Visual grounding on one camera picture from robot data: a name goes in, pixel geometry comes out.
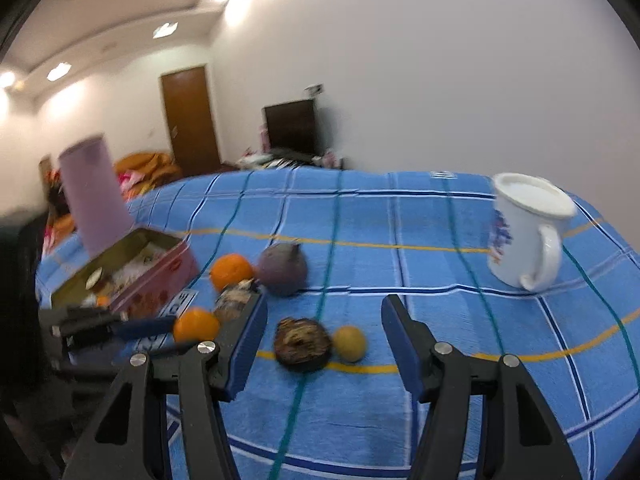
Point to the purple turnip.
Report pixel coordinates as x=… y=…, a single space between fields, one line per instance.
x=282 y=270

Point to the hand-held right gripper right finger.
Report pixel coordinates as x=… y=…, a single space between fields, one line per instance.
x=405 y=355

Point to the printed paper leaflet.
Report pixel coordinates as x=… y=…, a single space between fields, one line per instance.
x=135 y=270

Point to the white printed mug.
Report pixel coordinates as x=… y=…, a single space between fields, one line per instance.
x=515 y=230

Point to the wall power socket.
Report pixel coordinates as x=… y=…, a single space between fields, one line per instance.
x=313 y=89

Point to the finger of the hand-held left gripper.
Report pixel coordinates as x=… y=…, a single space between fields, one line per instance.
x=80 y=313
x=145 y=326

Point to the dark brown wrinkled bulb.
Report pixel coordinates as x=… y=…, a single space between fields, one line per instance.
x=301 y=344

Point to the large orange mandarin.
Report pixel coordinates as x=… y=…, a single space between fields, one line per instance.
x=230 y=271

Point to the blue plaid blanket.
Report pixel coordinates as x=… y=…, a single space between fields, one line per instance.
x=400 y=240

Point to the brown wooden room door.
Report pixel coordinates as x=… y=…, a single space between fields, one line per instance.
x=190 y=120

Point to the pink metal tin box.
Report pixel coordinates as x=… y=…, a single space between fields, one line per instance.
x=160 y=280

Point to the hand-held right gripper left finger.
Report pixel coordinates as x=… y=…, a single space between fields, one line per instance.
x=245 y=355

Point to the pink electric kettle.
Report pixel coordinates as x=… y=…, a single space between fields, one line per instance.
x=95 y=195

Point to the square ceiling light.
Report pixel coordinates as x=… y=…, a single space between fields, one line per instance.
x=165 y=30

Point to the small yellow kumquat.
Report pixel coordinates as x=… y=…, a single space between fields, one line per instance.
x=349 y=343

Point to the orange leather sofa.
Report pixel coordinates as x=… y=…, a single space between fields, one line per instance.
x=150 y=162

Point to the white television stand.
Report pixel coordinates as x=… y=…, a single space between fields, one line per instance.
x=280 y=161

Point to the small orange mandarin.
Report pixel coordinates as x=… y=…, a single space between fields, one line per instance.
x=102 y=301
x=196 y=325

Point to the black television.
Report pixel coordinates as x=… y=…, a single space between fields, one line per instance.
x=290 y=125

